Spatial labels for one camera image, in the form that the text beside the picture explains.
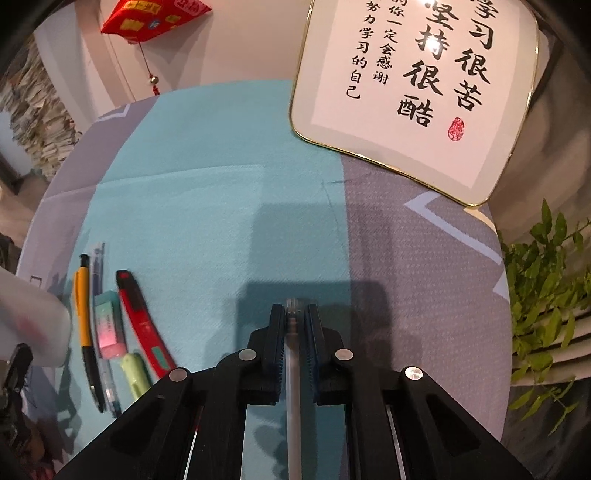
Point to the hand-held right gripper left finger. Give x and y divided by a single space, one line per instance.
277 355

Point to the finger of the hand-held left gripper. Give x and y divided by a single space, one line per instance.
16 364

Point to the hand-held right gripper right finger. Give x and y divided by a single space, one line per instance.
310 355

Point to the white pen with clear cap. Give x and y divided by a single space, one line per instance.
293 369

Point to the translucent pen holder cup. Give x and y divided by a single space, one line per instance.
32 318

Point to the yellow and black pen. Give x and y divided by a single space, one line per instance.
84 314

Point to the teal and pink eraser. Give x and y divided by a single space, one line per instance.
108 323

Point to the green highlighter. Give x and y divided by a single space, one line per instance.
135 374

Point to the clear pen with blue ink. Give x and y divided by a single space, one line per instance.
98 267

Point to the red utility knife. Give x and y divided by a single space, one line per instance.
143 327

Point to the tall stack of papers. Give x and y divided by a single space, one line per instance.
37 120

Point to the green leafy plant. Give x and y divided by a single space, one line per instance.
545 277

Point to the grey pleated curtain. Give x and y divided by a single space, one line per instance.
572 355

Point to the framed calligraphy sign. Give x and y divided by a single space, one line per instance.
415 92

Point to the red pyramid hanging ornament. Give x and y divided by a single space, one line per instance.
147 18

